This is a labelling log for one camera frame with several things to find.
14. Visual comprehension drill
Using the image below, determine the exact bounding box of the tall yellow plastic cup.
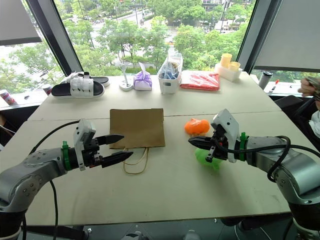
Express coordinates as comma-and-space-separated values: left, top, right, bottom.
220, 52, 234, 69

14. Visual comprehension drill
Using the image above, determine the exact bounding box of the orange plush toy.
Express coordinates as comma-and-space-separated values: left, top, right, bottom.
184, 117, 211, 137

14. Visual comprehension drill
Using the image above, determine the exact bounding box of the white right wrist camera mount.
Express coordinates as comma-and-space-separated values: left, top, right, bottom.
210, 108, 242, 164

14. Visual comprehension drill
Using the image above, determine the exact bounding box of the green right wrist zip tie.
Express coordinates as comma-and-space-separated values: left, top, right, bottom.
238, 132, 249, 162

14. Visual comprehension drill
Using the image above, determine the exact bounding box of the black white slide sandal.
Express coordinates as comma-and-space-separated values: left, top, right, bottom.
61, 71, 111, 88
51, 74, 106, 99

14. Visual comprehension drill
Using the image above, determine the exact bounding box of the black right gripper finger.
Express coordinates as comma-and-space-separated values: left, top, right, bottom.
192, 135, 215, 144
187, 138, 214, 152

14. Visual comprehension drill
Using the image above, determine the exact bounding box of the red white paper cup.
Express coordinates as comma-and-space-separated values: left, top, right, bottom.
0, 89, 19, 107

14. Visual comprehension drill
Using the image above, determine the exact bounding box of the person's bare hand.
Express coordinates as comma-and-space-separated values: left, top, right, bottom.
298, 76, 320, 99

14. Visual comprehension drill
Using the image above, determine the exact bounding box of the grey roller window blind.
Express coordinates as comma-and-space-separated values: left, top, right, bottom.
253, 0, 320, 74
0, 0, 43, 47

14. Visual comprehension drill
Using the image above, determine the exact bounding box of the purple tied plastic bag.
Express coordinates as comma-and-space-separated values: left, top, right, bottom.
132, 62, 153, 92

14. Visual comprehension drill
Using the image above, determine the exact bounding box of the white rectangular cup holder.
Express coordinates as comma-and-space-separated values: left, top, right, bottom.
214, 62, 243, 83

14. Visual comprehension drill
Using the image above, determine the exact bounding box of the black chair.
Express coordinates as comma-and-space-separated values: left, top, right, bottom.
273, 94, 320, 153

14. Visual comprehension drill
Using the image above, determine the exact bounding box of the clear plastic bag with items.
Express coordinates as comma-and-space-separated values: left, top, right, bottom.
159, 48, 184, 80

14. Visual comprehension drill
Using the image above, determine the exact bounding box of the white plastic storage bin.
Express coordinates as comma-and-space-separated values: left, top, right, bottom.
157, 71, 183, 95

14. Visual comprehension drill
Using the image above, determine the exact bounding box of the green plush toy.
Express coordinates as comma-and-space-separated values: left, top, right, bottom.
194, 147, 224, 173

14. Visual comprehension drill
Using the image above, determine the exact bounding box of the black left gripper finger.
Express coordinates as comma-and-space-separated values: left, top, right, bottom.
95, 134, 125, 146
100, 151, 134, 169

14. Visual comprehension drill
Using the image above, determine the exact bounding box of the dark window frame post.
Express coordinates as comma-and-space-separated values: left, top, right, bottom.
236, 0, 285, 74
25, 0, 84, 77

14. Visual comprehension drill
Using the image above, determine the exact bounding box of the small red rimmed cup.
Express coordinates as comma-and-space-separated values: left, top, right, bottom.
40, 83, 53, 97

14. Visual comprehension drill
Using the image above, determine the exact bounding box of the green left wrist zip tie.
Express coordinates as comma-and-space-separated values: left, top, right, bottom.
61, 140, 71, 172

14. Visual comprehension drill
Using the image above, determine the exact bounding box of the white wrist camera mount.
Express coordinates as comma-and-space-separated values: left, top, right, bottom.
72, 118, 97, 172
210, 108, 242, 164

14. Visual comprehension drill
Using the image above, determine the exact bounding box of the red plastic packet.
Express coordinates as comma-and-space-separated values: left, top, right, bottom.
179, 70, 222, 92

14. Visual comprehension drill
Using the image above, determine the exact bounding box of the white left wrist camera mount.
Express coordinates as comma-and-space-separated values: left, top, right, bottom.
72, 118, 97, 172

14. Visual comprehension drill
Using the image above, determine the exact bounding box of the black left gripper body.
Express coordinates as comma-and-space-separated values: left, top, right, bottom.
81, 137, 104, 169

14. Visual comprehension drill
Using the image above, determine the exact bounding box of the white cloth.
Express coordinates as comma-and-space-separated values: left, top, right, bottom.
308, 109, 320, 132

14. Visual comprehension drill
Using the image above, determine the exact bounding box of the silver black travel tumbler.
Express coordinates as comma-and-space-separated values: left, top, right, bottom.
258, 70, 274, 91

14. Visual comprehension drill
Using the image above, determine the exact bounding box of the small white desk stand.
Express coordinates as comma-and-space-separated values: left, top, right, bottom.
118, 62, 134, 92

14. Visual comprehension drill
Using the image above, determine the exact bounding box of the brown paper bag with handles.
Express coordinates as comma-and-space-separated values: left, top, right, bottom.
109, 107, 167, 175

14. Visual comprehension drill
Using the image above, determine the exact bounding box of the short yellow plastic cup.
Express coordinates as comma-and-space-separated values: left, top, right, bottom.
228, 61, 242, 74

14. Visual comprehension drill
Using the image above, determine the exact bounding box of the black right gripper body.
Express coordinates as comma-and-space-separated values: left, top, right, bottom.
205, 124, 230, 163

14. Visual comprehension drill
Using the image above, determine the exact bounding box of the green wrist zip tie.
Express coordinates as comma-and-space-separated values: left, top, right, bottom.
61, 140, 71, 172
238, 132, 249, 162

